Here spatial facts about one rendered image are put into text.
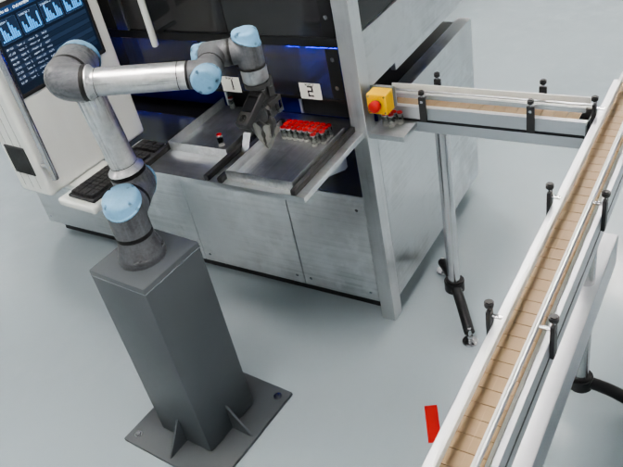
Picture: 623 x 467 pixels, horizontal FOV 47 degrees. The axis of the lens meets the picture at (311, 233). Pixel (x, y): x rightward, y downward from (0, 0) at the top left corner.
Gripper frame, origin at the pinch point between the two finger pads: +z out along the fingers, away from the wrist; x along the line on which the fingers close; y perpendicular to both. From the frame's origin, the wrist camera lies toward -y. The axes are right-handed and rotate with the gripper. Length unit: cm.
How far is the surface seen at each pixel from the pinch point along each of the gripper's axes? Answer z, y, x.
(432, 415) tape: 104, 0, -44
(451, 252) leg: 74, 53, -32
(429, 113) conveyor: 13, 49, -30
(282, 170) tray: 15.9, 10.6, 5.1
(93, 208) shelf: 24, -18, 69
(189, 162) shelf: 16.2, 6.9, 41.5
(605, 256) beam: 49, 37, -90
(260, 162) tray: 15.9, 12.8, 15.1
